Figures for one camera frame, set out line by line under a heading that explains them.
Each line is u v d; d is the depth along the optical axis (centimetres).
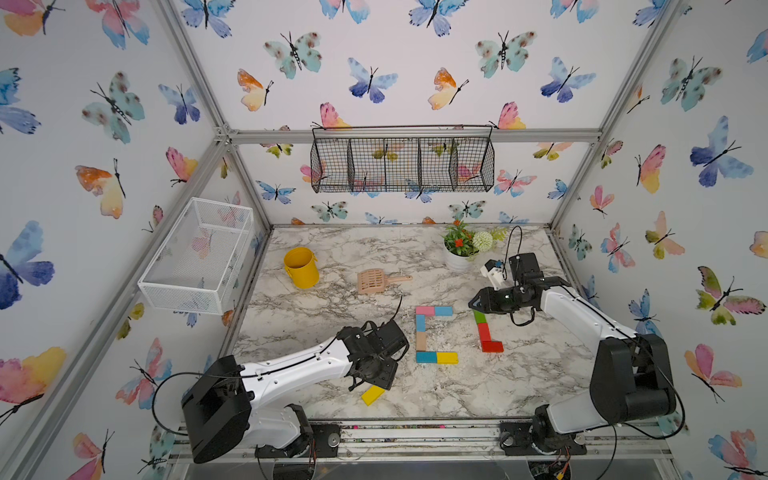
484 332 92
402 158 98
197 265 88
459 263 100
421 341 91
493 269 82
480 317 95
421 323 96
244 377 43
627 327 48
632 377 43
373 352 58
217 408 40
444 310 98
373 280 102
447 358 87
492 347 90
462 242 96
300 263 100
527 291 65
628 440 75
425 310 96
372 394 81
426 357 88
